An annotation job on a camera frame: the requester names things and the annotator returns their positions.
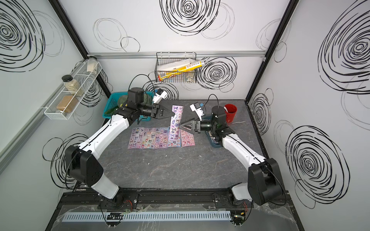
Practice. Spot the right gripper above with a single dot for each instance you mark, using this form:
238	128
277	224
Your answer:
194	127

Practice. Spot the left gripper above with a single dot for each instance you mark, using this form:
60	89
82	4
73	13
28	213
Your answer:
157	112

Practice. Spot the purple holographic Kuromi sheet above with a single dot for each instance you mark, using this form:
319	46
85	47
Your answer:
175	122

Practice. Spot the blue glitter sticker sheet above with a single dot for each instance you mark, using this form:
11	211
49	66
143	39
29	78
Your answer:
161	138

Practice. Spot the dark teal storage box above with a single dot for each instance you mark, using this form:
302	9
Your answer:
217	126

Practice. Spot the pink My Melody sticker sheet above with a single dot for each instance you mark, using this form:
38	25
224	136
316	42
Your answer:
187	139

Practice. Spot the purple Kuromi sticker sheet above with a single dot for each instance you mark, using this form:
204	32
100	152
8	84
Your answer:
136	138

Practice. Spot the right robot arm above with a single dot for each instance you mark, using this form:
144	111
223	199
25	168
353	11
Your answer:
264	183

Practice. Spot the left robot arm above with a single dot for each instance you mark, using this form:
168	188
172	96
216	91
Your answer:
82	160

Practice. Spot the yellow foil box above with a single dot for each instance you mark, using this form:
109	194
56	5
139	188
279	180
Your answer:
184	71

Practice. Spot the right green melon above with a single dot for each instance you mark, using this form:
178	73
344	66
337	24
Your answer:
147	99

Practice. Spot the green melon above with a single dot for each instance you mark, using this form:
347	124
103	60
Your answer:
147	99
121	100

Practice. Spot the left green melon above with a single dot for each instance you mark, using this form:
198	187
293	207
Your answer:
121	100

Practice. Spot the red cup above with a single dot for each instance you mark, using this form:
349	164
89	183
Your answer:
230	111

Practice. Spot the white paper package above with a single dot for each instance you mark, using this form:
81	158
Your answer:
171	66

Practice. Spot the green toy cucumber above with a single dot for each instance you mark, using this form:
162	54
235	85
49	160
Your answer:
110	111

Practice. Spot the teal plastic basket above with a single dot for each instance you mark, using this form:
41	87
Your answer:
113	101

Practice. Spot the clear lid jar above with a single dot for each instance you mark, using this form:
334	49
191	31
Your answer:
92	64

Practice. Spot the black lid spice jar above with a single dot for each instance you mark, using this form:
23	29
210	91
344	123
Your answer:
70	83

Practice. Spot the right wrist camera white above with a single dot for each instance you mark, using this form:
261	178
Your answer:
198	109

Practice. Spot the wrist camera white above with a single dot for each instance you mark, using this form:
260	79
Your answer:
198	109
159	95

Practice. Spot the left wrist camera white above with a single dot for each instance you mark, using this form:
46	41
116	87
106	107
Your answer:
159	95

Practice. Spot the black wire wall basket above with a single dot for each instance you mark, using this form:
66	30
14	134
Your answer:
167	57

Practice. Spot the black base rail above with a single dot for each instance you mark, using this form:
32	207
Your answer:
135	198

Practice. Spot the white slotted cable duct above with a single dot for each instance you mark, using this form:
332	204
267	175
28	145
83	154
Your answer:
147	216

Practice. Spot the white wire wall shelf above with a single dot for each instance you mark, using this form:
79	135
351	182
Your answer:
79	94

